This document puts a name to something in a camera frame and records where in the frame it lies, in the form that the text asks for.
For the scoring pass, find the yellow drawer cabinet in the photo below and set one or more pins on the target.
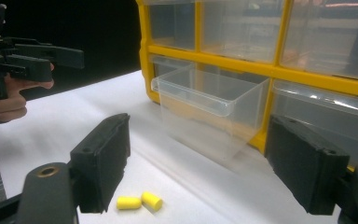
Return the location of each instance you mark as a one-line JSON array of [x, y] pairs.
[[230, 61]]

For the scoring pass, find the small clear plastic drawer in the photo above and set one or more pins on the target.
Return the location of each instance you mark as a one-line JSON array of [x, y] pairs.
[[171, 25]]

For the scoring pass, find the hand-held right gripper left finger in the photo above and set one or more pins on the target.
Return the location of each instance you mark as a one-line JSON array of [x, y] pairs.
[[102, 161]]

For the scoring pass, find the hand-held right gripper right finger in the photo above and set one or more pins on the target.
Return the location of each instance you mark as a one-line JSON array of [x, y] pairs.
[[304, 165]]

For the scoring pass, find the yellow foam earplug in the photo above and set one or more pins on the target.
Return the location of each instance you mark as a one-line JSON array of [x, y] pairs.
[[128, 202], [151, 201]]

